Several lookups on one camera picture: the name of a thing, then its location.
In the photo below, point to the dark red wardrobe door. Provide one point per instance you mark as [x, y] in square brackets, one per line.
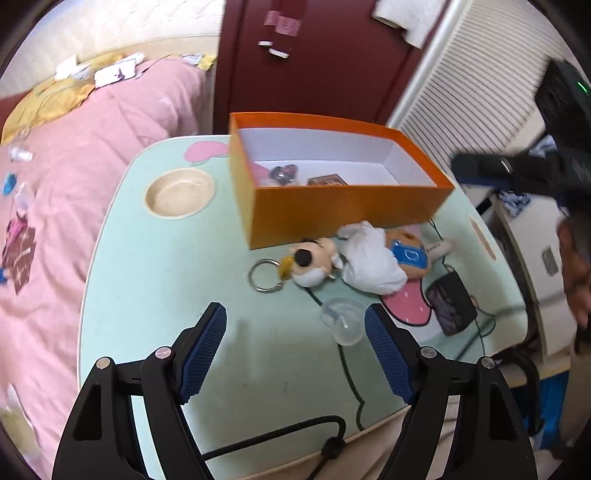
[343, 64]

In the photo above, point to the yellow pillow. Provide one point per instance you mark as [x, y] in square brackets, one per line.
[55, 97]

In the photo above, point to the pink quilt bed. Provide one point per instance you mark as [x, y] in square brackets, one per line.
[78, 161]

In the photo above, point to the silver metal funnel cup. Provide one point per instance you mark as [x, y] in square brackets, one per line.
[284, 175]

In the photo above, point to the white knitted cloth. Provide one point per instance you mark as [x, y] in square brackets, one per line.
[415, 17]

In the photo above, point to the black wallet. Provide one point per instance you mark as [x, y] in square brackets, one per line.
[452, 304]

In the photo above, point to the orange cardboard box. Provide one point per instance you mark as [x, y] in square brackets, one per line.
[391, 181]

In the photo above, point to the cartoon head plush keychain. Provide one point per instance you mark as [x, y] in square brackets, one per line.
[308, 264]

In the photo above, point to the white louvered door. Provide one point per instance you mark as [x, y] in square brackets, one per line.
[474, 91]

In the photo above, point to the white cloth bag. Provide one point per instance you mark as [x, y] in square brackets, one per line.
[370, 265]

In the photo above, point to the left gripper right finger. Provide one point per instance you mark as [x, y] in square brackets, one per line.
[489, 440]

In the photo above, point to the mint green folding table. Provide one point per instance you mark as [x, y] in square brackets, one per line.
[277, 364]

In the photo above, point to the pink heart plastic case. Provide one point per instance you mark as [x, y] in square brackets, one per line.
[261, 176]

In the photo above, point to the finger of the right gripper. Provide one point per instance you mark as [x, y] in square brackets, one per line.
[520, 174]

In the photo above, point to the person's right hand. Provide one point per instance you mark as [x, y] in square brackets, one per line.
[575, 274]

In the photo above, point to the clear heart plastic case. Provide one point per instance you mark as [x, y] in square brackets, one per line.
[344, 318]

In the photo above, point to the brown playing card box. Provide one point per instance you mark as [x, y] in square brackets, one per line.
[326, 180]

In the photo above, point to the white cosmetic tube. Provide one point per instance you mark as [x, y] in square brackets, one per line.
[438, 250]

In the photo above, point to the striped red scarf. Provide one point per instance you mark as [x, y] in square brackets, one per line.
[281, 26]

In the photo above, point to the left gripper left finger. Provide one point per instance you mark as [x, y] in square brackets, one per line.
[100, 440]

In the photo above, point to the brown bear plush pouch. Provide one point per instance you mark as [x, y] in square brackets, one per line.
[410, 252]

